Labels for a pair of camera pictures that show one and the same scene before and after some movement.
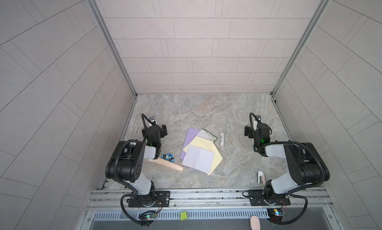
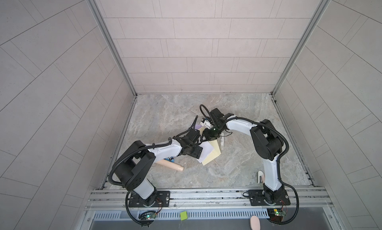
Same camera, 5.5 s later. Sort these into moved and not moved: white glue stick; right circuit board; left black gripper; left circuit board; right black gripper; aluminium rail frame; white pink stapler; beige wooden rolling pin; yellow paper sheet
Moved: yellow paper sheet; right black gripper; left black gripper
Not moved: white glue stick; beige wooden rolling pin; right circuit board; left circuit board; white pink stapler; aluminium rail frame
